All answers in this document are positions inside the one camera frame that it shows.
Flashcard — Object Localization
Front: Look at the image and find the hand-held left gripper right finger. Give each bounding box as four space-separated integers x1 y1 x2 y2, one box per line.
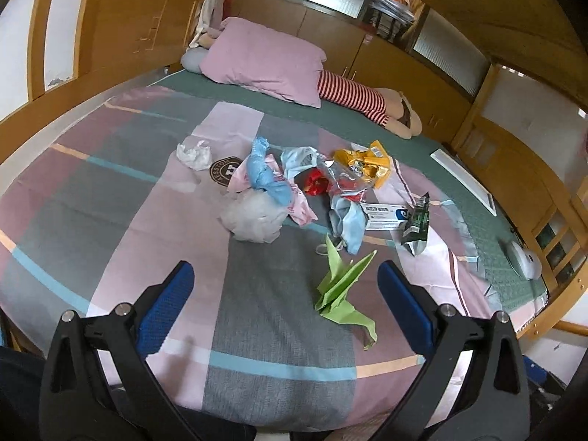
367 260 531 441

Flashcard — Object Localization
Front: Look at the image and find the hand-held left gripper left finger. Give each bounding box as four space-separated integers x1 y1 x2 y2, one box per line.
39 260 203 441

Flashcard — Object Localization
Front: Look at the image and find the green paper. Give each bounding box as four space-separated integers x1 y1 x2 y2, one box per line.
313 234 380 351

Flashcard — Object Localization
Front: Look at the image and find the green snack wrapper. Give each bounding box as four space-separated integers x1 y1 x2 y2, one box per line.
397 191 431 257

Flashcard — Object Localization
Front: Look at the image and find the plaid blanket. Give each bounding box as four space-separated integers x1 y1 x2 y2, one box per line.
0 85 506 428

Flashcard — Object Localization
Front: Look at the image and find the white medicine box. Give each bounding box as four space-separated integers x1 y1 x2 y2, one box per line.
359 202 412 230

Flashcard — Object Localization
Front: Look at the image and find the blue face mask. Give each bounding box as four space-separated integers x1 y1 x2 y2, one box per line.
316 195 368 257

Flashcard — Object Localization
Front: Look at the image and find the white round device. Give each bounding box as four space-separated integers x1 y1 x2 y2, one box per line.
505 240 543 280

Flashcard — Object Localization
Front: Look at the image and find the white translucent plastic bag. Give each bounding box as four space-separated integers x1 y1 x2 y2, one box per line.
219 190 283 243

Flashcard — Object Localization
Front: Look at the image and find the white flat board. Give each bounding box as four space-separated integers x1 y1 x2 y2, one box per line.
430 149 498 216

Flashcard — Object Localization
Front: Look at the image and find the clear plastic wrapper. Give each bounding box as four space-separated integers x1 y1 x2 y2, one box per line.
324 158 373 203

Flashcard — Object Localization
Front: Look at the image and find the pink printed plastic bag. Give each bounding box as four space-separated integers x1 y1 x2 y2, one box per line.
226 154 319 227

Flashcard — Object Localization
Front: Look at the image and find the yellow snack wrapper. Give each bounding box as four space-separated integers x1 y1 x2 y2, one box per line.
333 140 392 189

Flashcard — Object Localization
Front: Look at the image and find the red wrapper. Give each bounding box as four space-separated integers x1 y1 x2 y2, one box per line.
304 169 334 196

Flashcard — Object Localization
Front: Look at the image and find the white crumpled tissue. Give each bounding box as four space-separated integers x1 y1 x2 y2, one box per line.
177 140 213 171

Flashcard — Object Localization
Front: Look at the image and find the green bed mat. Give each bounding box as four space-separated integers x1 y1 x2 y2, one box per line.
147 69 549 318

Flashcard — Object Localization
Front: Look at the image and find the pale blue plastic bag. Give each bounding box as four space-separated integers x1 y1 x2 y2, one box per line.
280 147 322 180

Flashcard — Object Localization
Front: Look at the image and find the doll with striped clothes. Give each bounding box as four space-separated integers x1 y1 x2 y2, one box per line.
317 70 422 139

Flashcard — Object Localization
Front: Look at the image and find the grey pillow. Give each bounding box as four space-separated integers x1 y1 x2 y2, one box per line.
180 47 209 75

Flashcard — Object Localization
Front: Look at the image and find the pink pillow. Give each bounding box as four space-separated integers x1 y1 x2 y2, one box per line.
200 17 328 108

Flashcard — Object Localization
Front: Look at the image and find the stack of books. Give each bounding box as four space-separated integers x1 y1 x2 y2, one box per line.
367 0 426 40

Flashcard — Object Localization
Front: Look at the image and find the wooden bed frame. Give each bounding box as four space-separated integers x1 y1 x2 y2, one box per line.
0 0 588 341

